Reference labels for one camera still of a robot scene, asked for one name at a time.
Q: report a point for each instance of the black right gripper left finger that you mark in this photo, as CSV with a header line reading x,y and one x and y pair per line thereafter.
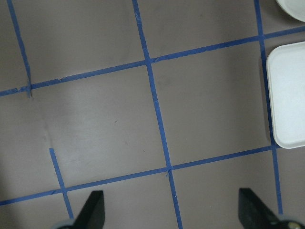
x,y
92,215

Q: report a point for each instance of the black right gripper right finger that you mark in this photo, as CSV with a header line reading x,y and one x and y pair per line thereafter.
x,y
254,214

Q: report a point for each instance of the white round plate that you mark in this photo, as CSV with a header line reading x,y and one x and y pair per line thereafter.
x,y
294,8

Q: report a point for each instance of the white rectangular tray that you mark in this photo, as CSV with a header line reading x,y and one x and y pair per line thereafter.
x,y
286,79

